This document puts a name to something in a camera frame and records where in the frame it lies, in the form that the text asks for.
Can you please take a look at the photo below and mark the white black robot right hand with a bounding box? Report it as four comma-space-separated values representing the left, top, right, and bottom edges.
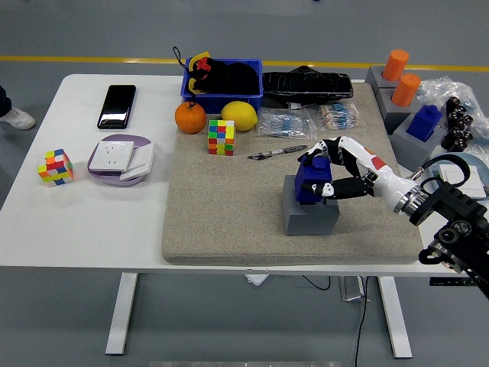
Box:
297, 136, 420, 213

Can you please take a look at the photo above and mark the blue square seal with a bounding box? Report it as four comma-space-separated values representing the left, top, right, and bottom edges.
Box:
293, 154, 332, 206
405, 104, 444, 143

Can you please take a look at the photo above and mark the grey seal holder block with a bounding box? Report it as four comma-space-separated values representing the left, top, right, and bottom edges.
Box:
390, 116, 448, 174
364, 66, 402, 93
281, 174, 341, 236
376, 86, 421, 135

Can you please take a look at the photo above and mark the orange cylinder seal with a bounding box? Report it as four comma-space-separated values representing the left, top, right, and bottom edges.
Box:
391, 73, 422, 108
382, 48, 410, 82

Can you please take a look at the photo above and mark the small bag of resistors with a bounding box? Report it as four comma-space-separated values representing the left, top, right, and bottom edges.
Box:
316, 101, 362, 133

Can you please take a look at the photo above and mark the light blue tray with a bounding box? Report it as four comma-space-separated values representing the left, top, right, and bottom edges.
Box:
427, 151, 489, 200

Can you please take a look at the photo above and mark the clear plastic bag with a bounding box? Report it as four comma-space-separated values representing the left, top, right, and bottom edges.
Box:
418, 76, 489, 154

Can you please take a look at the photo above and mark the black silver pen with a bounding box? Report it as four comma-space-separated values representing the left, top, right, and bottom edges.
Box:
247, 144, 309, 161

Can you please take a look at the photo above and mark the large bag of resistors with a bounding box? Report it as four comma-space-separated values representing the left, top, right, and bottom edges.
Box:
255, 106, 319, 141

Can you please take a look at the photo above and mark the black table control panel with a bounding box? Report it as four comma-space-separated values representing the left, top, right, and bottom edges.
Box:
429, 276, 481, 287

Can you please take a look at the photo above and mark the white table leg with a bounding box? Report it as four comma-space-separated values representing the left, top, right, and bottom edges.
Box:
377, 275, 413, 359
105, 272, 138, 356

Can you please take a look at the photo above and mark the grey-brown mat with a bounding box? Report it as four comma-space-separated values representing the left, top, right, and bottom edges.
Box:
161, 82, 425, 267

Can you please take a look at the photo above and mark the yellow lemon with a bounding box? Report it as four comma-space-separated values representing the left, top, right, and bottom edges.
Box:
221, 100, 259, 132

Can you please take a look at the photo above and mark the scrambled magic cube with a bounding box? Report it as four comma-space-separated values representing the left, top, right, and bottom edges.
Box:
207, 119, 236, 157
37, 148, 75, 188

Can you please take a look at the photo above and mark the blue plastic bin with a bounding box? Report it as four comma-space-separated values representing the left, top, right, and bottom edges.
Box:
180, 57, 264, 115

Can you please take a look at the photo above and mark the orange fruit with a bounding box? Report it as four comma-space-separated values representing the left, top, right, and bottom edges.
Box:
174, 102, 208, 135

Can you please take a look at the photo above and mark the yellow red toy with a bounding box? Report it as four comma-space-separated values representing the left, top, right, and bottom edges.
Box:
185, 50, 213, 95

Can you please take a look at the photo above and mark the black smartphone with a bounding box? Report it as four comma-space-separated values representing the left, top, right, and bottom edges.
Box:
97, 84, 138, 130

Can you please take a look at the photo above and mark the purple tray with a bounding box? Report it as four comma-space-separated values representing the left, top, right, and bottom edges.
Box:
87, 133, 156, 188

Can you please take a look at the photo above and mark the person's foot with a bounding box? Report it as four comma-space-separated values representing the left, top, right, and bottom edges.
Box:
0, 108, 36, 130

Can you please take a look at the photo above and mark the person's leg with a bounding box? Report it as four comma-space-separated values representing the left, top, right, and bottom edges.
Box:
0, 86, 12, 118

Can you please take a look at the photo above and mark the white switch panel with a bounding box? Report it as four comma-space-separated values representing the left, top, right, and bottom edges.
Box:
435, 164, 488, 199

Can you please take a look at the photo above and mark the short black cable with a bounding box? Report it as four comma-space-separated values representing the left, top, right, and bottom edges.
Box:
301, 274, 332, 291

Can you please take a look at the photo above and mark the long black cable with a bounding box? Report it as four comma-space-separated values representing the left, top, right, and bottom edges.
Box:
354, 275, 372, 367

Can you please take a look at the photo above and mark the black pouch with cord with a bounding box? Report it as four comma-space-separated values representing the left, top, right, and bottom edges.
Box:
172, 46, 261, 108

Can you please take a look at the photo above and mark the white wall switch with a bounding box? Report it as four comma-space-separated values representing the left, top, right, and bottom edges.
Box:
119, 142, 155, 182

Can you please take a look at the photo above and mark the white wall socket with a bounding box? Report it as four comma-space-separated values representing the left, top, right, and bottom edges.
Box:
89, 141, 135, 172

